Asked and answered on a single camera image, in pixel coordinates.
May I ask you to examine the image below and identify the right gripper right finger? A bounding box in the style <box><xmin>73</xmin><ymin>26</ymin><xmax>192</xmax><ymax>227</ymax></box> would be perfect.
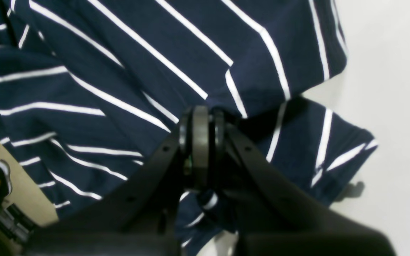
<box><xmin>195</xmin><ymin>106</ymin><xmax>395</xmax><ymax>256</ymax></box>

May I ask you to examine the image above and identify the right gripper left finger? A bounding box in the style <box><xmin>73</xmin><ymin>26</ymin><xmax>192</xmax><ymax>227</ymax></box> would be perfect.
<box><xmin>24</xmin><ymin>106</ymin><xmax>200</xmax><ymax>256</ymax></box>

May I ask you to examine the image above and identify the navy white striped T-shirt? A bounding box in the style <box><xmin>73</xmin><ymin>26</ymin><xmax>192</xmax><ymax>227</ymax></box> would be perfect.
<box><xmin>0</xmin><ymin>0</ymin><xmax>377</xmax><ymax>256</ymax></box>

